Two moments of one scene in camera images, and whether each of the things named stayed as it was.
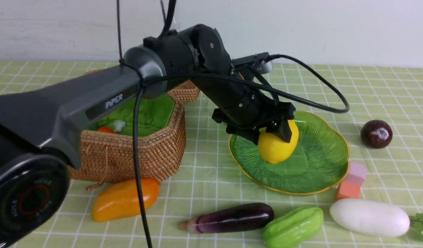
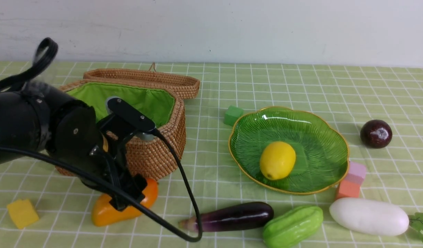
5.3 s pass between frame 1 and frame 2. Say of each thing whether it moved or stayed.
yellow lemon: moved
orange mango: stayed
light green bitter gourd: stayed
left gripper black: moved
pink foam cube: stayed
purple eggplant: stayed
